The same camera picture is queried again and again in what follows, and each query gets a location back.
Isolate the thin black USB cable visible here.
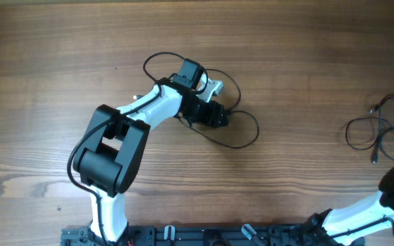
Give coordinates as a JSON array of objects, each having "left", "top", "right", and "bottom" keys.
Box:
[{"left": 174, "top": 68, "right": 261, "bottom": 150}]

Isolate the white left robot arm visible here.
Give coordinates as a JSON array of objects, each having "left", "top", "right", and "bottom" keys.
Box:
[{"left": 67, "top": 59, "right": 228, "bottom": 245}]

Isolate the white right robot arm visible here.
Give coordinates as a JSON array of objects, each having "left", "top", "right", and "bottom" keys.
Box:
[{"left": 302, "top": 167, "right": 394, "bottom": 245}]

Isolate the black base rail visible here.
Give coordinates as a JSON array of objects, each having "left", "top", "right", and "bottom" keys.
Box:
[{"left": 60, "top": 223, "right": 365, "bottom": 246}]

